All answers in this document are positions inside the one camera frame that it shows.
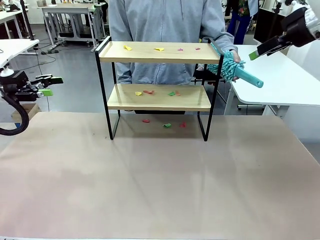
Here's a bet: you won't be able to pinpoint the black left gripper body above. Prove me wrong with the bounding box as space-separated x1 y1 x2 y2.
0 70 38 102

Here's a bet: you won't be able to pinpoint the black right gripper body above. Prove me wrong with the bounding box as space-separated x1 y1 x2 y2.
280 6 320 48

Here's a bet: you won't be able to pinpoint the teal microfiber duster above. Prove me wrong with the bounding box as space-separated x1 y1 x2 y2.
206 41 265 89

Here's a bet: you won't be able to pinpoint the person's left forearm grey sleeve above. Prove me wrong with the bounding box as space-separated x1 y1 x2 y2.
208 31 239 55

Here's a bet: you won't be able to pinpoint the person's left hand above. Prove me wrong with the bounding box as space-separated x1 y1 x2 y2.
228 49 245 83

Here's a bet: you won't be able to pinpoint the cardboard box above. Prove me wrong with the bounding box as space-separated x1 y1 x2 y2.
11 102 43 124

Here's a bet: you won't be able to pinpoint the black monitor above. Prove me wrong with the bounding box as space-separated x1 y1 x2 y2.
253 7 288 46

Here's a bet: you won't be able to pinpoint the white rounded side table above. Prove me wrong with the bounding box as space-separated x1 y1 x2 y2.
223 44 320 117

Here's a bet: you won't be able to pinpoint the white desk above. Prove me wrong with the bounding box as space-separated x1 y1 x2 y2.
0 9 29 41
0 39 40 70

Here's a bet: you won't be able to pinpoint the background person blue trousers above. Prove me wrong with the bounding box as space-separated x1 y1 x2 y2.
224 0 259 46

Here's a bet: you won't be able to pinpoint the black stand pole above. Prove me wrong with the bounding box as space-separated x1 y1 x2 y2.
19 0 35 41

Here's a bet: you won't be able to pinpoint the black office chair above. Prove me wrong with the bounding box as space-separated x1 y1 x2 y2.
192 63 227 87

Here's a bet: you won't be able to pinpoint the grey workbench table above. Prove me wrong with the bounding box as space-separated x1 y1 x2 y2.
41 5 107 48

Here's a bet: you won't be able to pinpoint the person in grey hoodie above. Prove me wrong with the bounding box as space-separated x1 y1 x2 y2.
108 0 239 85

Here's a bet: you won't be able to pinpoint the black corrugated cable hose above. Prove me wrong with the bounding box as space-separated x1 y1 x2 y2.
0 91 30 137

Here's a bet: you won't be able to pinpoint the two-tier wooden black-frame shelf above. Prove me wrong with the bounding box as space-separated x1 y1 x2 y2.
94 35 225 142

